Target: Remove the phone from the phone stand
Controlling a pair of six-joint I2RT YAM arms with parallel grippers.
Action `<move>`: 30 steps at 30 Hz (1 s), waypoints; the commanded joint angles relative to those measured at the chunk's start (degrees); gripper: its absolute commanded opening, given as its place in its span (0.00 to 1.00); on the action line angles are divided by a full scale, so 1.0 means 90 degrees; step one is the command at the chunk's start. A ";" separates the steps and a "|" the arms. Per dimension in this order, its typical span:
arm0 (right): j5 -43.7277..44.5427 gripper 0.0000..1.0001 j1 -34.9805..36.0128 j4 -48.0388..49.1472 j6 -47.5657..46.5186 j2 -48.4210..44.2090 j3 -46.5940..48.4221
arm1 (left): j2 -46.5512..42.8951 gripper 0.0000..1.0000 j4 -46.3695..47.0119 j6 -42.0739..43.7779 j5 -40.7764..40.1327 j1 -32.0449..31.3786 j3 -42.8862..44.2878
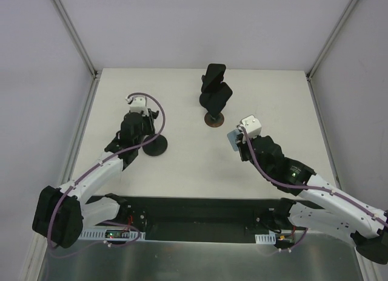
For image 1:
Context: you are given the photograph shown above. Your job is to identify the light blue phone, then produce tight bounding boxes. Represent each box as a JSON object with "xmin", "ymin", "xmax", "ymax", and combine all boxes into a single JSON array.
[{"xmin": 227, "ymin": 129, "xmax": 240, "ymax": 152}]

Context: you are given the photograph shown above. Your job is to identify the black round-base phone stand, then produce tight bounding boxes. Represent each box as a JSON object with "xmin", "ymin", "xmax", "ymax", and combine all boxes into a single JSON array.
[{"xmin": 141, "ymin": 117, "xmax": 168, "ymax": 157}]

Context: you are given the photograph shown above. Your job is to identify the black phone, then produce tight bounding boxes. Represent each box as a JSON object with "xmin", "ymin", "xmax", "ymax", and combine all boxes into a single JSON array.
[
  {"xmin": 207, "ymin": 82, "xmax": 233, "ymax": 117},
  {"xmin": 201, "ymin": 63, "xmax": 226, "ymax": 93}
]

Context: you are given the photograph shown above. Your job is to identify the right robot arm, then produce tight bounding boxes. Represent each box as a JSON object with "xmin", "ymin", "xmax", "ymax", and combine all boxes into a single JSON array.
[{"xmin": 227, "ymin": 129, "xmax": 387, "ymax": 265}]

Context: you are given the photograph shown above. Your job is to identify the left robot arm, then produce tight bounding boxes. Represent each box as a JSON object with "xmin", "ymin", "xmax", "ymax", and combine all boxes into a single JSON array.
[{"xmin": 32, "ymin": 108, "xmax": 159, "ymax": 248}]

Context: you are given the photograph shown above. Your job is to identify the brown-base phone stand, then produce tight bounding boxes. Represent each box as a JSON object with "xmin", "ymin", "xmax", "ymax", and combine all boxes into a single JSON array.
[{"xmin": 204, "ymin": 112, "xmax": 224, "ymax": 128}]

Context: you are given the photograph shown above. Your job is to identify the rear black phone stand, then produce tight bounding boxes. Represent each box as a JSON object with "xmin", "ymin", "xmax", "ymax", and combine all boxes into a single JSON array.
[{"xmin": 199, "ymin": 75, "xmax": 214, "ymax": 107}]

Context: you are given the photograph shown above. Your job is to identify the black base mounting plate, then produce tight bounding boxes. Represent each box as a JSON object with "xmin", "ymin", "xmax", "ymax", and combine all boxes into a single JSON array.
[{"xmin": 84, "ymin": 193, "xmax": 322, "ymax": 242}]

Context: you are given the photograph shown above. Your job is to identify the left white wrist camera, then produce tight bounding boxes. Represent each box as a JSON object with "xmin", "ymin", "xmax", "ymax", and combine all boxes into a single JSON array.
[{"xmin": 125, "ymin": 95, "xmax": 149, "ymax": 117}]

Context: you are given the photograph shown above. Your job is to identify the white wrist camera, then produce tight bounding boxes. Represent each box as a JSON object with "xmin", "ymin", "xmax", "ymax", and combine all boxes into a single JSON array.
[
  {"xmin": 125, "ymin": 95, "xmax": 149, "ymax": 117},
  {"xmin": 237, "ymin": 115, "xmax": 262, "ymax": 138}
]

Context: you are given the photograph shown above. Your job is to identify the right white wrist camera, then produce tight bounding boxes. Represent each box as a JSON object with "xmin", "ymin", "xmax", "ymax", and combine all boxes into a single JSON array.
[{"xmin": 237, "ymin": 115, "xmax": 262, "ymax": 138}]

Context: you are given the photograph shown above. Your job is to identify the left aluminium frame post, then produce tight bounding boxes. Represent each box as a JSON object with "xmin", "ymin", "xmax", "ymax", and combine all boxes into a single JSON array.
[{"xmin": 51, "ymin": 0, "xmax": 100, "ymax": 79}]

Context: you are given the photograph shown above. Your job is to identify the aluminium frame post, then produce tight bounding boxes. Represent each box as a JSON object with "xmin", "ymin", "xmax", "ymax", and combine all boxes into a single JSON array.
[
  {"xmin": 51, "ymin": 0, "xmax": 100, "ymax": 79},
  {"xmin": 306, "ymin": 0, "xmax": 360, "ymax": 82}
]

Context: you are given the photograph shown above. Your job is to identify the right white cable duct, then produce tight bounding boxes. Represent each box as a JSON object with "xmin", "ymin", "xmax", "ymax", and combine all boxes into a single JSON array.
[{"xmin": 255, "ymin": 233, "xmax": 276, "ymax": 245}]

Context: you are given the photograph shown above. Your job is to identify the white cable duct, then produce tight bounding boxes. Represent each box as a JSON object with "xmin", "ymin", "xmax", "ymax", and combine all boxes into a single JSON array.
[
  {"xmin": 255, "ymin": 233, "xmax": 276, "ymax": 245},
  {"xmin": 78, "ymin": 228, "xmax": 146, "ymax": 242}
]

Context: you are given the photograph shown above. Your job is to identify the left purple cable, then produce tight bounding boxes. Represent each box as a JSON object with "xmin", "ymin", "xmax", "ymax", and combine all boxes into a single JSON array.
[{"xmin": 45, "ymin": 92, "xmax": 166, "ymax": 259}]

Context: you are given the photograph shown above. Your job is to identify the purple cable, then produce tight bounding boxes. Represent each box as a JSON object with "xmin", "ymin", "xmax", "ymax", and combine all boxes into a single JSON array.
[
  {"xmin": 45, "ymin": 92, "xmax": 166, "ymax": 259},
  {"xmin": 241, "ymin": 126, "xmax": 388, "ymax": 257}
]

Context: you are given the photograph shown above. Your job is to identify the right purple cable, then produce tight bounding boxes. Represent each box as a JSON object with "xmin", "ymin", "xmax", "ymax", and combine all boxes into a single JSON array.
[{"xmin": 241, "ymin": 126, "xmax": 388, "ymax": 257}]

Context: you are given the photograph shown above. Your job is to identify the left white cable duct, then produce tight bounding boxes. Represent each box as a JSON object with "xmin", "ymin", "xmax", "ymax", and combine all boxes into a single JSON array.
[{"xmin": 78, "ymin": 228, "xmax": 146, "ymax": 242}]

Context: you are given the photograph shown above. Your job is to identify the right aluminium frame post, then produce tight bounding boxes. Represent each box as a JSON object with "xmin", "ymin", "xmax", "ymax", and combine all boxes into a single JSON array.
[{"xmin": 306, "ymin": 0, "xmax": 360, "ymax": 82}]

